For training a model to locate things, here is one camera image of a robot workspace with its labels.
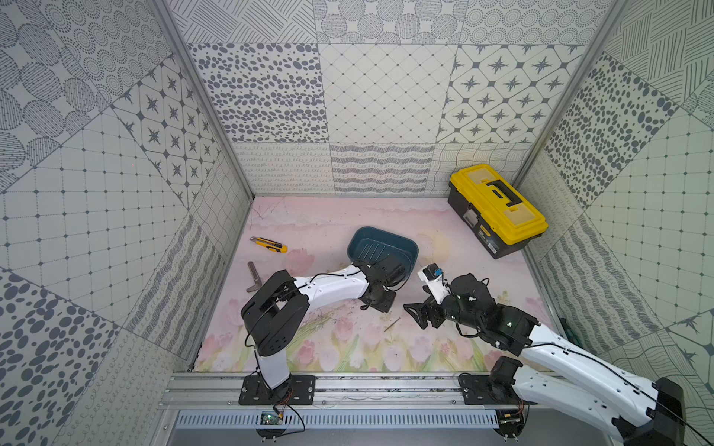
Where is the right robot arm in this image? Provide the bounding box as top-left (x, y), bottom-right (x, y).
top-left (405, 264), bottom-right (686, 445)

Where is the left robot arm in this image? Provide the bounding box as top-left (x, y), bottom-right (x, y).
top-left (241, 255), bottom-right (409, 391)

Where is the teal plastic storage box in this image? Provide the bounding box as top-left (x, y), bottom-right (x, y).
top-left (347, 226), bottom-right (419, 275)

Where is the pink floral table mat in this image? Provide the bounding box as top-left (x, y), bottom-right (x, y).
top-left (193, 197), bottom-right (557, 373)

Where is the yellow black toolbox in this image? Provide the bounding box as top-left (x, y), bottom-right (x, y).
top-left (448, 164), bottom-right (549, 259)

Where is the yellow utility knife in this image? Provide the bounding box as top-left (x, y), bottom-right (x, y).
top-left (250, 236), bottom-right (288, 254)

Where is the grey metal angle tool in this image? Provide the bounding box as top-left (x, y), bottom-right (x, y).
top-left (247, 261), bottom-right (262, 293)

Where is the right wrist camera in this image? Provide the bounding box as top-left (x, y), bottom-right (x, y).
top-left (418, 263), bottom-right (451, 305)

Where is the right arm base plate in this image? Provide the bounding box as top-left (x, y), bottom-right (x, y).
top-left (457, 373), bottom-right (532, 406)

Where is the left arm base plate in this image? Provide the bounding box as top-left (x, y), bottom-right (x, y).
top-left (239, 375), bottom-right (316, 406)

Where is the aluminium mounting rail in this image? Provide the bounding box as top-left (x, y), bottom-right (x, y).
top-left (159, 372), bottom-right (519, 410)

